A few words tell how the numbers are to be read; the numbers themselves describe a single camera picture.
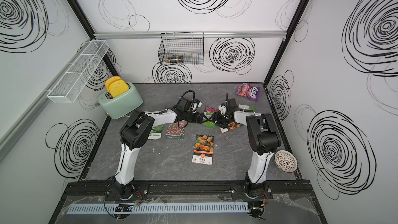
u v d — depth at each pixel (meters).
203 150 0.87
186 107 0.83
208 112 1.02
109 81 0.91
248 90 1.12
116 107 0.91
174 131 0.94
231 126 0.96
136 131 0.56
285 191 0.76
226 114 0.85
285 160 0.82
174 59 0.89
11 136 0.52
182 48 0.96
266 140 0.51
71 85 0.73
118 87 0.91
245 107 1.07
